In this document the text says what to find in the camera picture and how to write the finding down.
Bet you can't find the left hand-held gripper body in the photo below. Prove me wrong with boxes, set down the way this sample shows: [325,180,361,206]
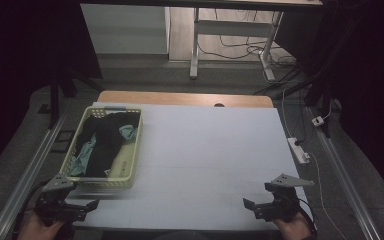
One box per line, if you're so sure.
[35,173,88,225]

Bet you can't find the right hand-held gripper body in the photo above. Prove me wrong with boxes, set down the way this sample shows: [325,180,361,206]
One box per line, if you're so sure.
[259,172,315,223]

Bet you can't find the person's right hand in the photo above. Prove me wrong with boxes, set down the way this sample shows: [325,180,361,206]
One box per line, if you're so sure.
[273,211,318,240]

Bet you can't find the person's left hand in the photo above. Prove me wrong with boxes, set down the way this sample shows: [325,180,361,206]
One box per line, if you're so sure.
[16,210,68,240]

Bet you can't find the teal cloth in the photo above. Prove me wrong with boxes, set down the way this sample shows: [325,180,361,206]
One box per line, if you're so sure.
[68,124,139,178]

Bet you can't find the pale yellow plastic basket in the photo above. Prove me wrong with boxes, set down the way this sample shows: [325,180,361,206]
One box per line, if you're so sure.
[59,105,145,190]

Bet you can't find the white power strip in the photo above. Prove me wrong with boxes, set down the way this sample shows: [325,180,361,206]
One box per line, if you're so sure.
[286,136,311,166]

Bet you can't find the white table cover sheet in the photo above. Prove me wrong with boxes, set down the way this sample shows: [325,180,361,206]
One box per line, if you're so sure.
[65,102,314,232]

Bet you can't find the black garment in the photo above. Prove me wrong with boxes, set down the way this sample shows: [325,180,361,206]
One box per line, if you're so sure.
[75,112,141,178]

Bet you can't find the small white adapter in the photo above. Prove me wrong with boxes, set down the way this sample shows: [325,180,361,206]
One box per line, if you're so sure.
[311,115,326,128]

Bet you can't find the black stand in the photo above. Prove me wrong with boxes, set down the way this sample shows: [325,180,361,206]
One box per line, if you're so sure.
[252,0,364,139]
[37,64,105,130]

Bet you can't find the white cabinet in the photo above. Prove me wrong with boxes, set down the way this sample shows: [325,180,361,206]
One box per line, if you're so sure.
[80,3,171,55]

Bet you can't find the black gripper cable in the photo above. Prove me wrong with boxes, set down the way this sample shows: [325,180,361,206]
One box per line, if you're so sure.
[11,179,52,236]
[296,197,318,234]

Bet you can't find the white cable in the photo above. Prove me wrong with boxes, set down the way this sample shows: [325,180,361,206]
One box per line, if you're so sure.
[280,87,342,240]

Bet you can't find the aluminium rail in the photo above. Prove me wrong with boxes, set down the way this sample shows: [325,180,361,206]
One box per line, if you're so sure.
[0,111,68,240]
[308,106,383,240]

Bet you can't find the black floor cables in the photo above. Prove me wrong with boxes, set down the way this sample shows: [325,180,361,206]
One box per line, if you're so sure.
[197,8,309,96]

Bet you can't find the white metal frame desk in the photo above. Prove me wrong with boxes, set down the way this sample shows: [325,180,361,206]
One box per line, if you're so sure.
[189,0,324,83]

